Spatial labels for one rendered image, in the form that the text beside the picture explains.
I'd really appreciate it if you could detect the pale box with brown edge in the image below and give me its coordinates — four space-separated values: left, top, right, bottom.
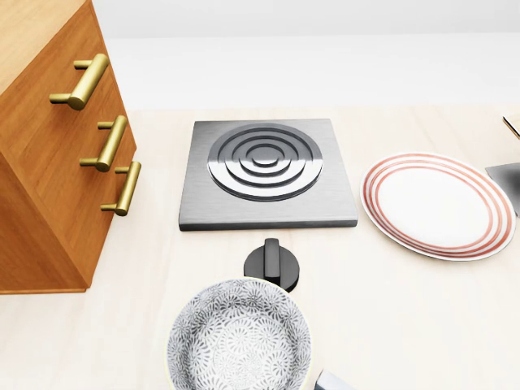
501 115 520 141

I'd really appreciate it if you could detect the flat dark stove plate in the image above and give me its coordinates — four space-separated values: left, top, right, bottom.
178 118 360 233

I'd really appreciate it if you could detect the wooden cabinet with drawers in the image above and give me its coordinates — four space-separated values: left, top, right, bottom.
0 0 138 295

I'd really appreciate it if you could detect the low wooden cabinet drawer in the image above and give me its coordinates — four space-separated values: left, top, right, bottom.
48 136 138 292

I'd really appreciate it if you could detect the white plate with red rings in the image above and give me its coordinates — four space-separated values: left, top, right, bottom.
360 152 518 262

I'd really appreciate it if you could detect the middle wooden cabinet drawer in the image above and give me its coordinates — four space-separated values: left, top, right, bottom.
11 87 133 241

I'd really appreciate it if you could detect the short brass drawer handle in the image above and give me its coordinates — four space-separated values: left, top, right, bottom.
100 160 142 217

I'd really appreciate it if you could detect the grey metal object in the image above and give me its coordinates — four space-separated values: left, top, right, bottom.
484 162 520 206

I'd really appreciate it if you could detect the large wooden cabinet drawer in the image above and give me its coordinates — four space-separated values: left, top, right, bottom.
0 0 123 171

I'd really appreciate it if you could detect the long brass drawer handle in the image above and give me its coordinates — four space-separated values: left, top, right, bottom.
49 53 111 111

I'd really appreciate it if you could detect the round black stove knob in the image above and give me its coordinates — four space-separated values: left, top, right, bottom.
243 237 304 293

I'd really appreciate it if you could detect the medium brass drawer handle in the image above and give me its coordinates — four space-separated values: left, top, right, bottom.
79 115 128 172

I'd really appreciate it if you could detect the grey patterned bowl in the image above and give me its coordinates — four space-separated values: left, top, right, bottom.
166 276 315 390

